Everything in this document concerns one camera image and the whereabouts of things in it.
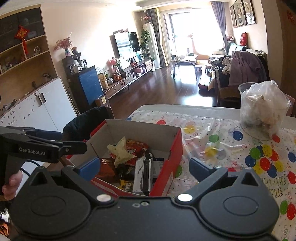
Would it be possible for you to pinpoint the dark red snack packet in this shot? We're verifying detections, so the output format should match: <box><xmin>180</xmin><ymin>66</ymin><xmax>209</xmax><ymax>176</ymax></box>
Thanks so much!
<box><xmin>95</xmin><ymin>158</ymin><xmax>118</xmax><ymax>183</ymax></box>

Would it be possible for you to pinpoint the pale yellow snack wrapper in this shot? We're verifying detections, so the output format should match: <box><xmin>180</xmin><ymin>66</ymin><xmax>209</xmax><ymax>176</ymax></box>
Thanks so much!
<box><xmin>107</xmin><ymin>137</ymin><xmax>136</xmax><ymax>168</ymax></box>

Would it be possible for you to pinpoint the silver foil snack bar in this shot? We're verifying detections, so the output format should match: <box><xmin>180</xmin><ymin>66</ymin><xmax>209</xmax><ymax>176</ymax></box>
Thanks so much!
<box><xmin>132</xmin><ymin>153</ymin><xmax>153</xmax><ymax>196</ymax></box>

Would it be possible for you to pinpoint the red chip snack bag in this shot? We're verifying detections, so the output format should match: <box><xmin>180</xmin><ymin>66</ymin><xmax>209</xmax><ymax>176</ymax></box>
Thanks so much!
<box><xmin>109</xmin><ymin>139</ymin><xmax>149</xmax><ymax>167</ymax></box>

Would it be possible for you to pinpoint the person's left hand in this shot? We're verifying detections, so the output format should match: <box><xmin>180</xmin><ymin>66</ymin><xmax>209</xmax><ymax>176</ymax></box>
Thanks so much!
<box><xmin>2</xmin><ymin>170</ymin><xmax>23</xmax><ymax>200</ymax></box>

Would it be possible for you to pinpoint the white sideboard cabinet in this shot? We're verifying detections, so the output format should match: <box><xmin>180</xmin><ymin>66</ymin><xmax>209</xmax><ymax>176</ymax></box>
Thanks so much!
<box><xmin>1</xmin><ymin>77</ymin><xmax>77</xmax><ymax>132</ymax></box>

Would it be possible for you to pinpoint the balloon pattern tablecloth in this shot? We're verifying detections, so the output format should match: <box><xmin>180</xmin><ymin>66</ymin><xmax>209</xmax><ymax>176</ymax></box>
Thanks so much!
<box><xmin>128</xmin><ymin>110</ymin><xmax>295</xmax><ymax>240</ymax></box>

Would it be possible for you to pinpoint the red cardboard box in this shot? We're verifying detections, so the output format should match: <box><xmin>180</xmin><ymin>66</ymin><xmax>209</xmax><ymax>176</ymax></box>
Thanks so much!
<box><xmin>68</xmin><ymin>119</ymin><xmax>183</xmax><ymax>197</ymax></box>

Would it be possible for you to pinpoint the blue cabinet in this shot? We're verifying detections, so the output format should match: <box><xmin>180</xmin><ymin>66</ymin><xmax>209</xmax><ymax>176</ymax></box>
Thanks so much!
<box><xmin>69</xmin><ymin>66</ymin><xmax>104</xmax><ymax>113</ymax></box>

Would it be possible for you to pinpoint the clear plastic cup with bag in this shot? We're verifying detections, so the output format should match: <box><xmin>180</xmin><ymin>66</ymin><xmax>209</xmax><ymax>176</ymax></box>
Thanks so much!
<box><xmin>238</xmin><ymin>80</ymin><xmax>291</xmax><ymax>141</ymax></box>

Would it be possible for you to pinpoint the pink flower vase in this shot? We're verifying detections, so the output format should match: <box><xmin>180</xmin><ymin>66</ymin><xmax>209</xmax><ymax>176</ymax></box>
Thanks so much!
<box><xmin>54</xmin><ymin>36</ymin><xmax>72</xmax><ymax>56</ymax></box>

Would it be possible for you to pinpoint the red chinese knot ornament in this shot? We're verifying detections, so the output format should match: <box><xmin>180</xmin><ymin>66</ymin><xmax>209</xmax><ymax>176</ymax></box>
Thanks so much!
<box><xmin>15</xmin><ymin>25</ymin><xmax>30</xmax><ymax>55</ymax></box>

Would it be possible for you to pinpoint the wooden tv console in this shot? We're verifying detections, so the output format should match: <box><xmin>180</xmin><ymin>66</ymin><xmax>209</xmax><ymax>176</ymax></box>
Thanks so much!
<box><xmin>104</xmin><ymin>59</ymin><xmax>154</xmax><ymax>98</ymax></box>

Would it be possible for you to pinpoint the purple blanket on chair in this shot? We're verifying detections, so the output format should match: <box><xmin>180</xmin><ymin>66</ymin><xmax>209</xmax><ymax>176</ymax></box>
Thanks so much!
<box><xmin>229</xmin><ymin>51</ymin><xmax>270</xmax><ymax>86</ymax></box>

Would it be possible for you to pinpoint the coffee table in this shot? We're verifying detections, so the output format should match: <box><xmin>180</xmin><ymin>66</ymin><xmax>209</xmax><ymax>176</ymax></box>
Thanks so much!
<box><xmin>171</xmin><ymin>55</ymin><xmax>198</xmax><ymax>79</ymax></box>

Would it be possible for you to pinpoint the television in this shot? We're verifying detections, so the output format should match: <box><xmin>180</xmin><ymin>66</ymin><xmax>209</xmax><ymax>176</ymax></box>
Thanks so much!
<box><xmin>109</xmin><ymin>32</ymin><xmax>140</xmax><ymax>58</ymax></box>

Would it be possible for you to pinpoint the white standing air conditioner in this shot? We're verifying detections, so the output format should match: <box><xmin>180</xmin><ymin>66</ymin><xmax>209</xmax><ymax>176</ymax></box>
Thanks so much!
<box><xmin>142</xmin><ymin>22</ymin><xmax>161</xmax><ymax>69</ymax></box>

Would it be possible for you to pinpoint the green potted plant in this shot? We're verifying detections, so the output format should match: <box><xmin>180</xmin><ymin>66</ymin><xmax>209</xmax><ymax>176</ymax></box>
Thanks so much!
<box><xmin>140</xmin><ymin>30</ymin><xmax>151</xmax><ymax>59</ymax></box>

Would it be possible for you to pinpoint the wooden wall shelf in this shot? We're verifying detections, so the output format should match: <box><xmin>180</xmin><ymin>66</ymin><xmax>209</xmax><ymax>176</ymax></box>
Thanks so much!
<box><xmin>1</xmin><ymin>5</ymin><xmax>58</xmax><ymax>106</ymax></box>

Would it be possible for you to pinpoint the framed wall picture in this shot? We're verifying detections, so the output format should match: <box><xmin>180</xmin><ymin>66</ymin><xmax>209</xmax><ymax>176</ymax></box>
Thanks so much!
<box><xmin>230</xmin><ymin>0</ymin><xmax>256</xmax><ymax>28</ymax></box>

